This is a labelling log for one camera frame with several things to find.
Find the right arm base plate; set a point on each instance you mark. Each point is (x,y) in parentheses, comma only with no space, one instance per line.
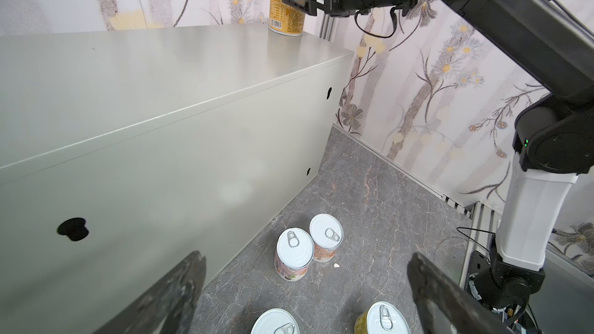
(504,290)

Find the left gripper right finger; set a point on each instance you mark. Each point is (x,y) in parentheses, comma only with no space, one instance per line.
(443,307)

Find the orange persimmon label can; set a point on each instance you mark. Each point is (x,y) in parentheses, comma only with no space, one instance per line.
(327,234)

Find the blue label can upper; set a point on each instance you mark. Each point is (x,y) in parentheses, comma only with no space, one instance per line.
(275,321)

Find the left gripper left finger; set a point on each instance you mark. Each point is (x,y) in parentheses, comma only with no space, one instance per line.
(169,305)

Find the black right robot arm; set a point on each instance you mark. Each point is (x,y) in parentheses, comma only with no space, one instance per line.
(483,100)

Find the yellow white label can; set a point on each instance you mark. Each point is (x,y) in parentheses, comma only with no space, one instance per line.
(381,318)

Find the pink label can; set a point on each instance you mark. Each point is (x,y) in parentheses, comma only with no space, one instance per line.
(294,254)

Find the grey metal cabinet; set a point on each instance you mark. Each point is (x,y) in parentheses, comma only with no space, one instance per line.
(123,152)

